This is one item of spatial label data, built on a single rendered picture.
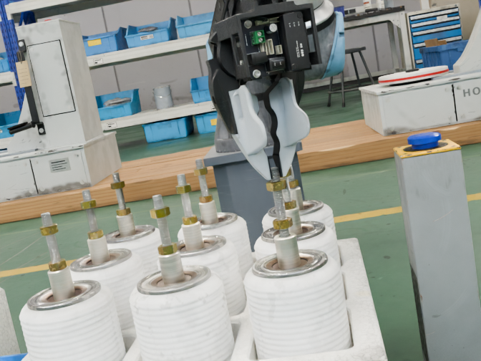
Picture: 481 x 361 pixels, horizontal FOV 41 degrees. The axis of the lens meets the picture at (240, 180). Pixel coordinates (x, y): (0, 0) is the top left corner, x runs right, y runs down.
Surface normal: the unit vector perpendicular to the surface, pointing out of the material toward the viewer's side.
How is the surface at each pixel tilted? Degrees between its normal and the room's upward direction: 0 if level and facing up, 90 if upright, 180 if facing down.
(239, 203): 90
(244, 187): 90
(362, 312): 0
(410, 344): 0
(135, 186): 90
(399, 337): 0
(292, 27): 90
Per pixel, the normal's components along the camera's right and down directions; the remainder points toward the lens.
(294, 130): -0.90, 0.21
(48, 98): -0.05, 0.18
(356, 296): -0.18, -0.97
